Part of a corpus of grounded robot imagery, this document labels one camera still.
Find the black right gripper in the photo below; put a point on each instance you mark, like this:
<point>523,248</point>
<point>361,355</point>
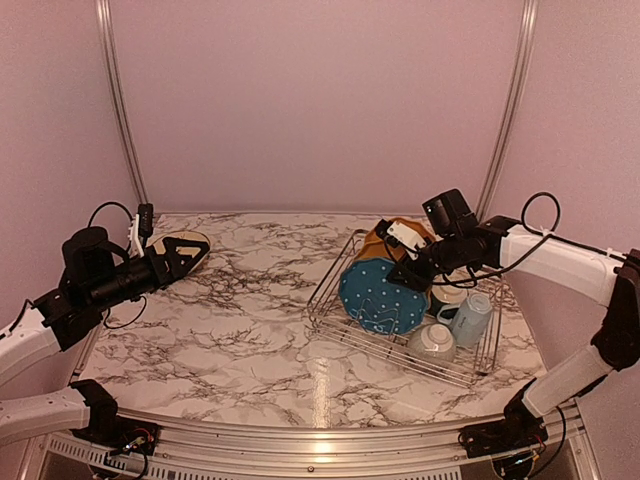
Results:
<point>415,281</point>

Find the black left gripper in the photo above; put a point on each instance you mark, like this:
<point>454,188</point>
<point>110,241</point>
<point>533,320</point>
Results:
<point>172,260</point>

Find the blue polka dot plate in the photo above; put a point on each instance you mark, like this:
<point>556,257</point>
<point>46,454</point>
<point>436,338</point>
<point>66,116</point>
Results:
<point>379,306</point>

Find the yellow polka dot plate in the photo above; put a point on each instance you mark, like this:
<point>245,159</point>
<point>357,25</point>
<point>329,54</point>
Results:
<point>398,253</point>
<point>374,250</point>

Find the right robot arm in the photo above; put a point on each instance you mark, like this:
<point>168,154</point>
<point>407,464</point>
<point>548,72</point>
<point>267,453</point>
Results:
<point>505,245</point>

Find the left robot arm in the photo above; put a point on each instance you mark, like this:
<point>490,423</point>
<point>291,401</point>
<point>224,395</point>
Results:
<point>98,276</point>

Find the dark teal mug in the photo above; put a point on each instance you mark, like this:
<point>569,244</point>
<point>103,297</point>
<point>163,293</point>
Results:
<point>442,296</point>

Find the cream floral plate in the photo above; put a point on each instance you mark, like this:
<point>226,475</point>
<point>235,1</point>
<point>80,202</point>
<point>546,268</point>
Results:
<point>183,251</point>

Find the light blue mug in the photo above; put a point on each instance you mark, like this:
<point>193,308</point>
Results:
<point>468,319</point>

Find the pale green bowl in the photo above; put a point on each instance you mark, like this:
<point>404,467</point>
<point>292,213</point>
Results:
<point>434,341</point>

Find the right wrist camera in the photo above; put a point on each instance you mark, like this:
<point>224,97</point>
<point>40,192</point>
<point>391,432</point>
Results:
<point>402,235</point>

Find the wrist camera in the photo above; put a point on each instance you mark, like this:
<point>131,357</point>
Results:
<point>141,229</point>
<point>402,235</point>

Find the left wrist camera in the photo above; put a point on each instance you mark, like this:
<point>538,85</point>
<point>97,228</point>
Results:
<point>141,229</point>

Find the metal wire dish rack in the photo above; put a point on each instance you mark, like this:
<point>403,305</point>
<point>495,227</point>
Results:
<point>329,319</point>

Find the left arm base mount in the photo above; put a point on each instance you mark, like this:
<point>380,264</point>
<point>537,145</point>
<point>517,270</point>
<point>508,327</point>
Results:
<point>126,435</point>

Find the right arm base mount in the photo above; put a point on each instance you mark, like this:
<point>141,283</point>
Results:
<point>501,436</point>

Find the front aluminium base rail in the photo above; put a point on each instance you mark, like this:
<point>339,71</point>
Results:
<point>189,449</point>

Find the right aluminium frame post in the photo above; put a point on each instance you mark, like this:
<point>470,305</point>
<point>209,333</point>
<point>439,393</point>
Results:
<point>515,93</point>

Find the aluminium frame post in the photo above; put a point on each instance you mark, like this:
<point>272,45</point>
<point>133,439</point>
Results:
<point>515,93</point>
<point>109,49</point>

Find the left aluminium frame post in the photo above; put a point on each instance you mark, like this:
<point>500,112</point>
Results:
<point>109,49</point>

